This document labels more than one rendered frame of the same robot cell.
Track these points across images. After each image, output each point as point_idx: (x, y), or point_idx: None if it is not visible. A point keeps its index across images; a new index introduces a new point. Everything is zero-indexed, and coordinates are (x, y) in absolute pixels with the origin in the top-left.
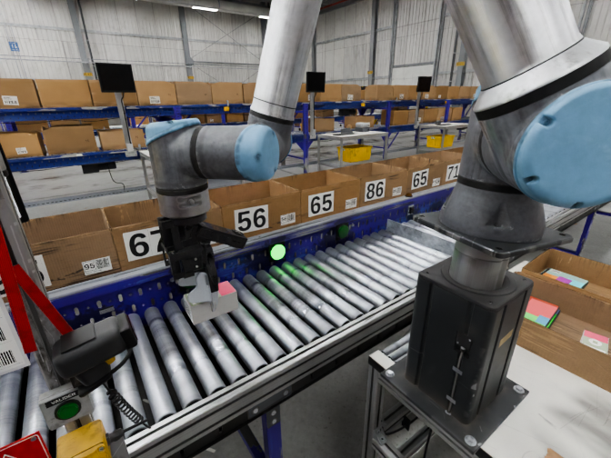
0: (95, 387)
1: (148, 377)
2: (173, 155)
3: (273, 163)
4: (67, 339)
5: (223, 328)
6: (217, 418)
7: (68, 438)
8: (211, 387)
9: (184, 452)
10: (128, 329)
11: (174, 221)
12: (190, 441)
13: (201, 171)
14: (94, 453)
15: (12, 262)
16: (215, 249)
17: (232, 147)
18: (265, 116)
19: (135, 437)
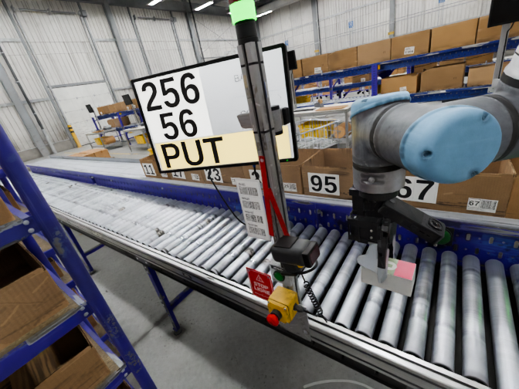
0: (287, 275)
1: (352, 289)
2: (360, 134)
3: (469, 162)
4: (282, 239)
5: (438, 299)
6: (374, 363)
7: (279, 289)
8: (382, 336)
9: (344, 357)
10: (306, 255)
11: (359, 191)
12: (348, 355)
13: (378, 154)
14: (280, 307)
15: (269, 185)
16: (484, 219)
17: (401, 136)
18: (516, 82)
19: (318, 319)
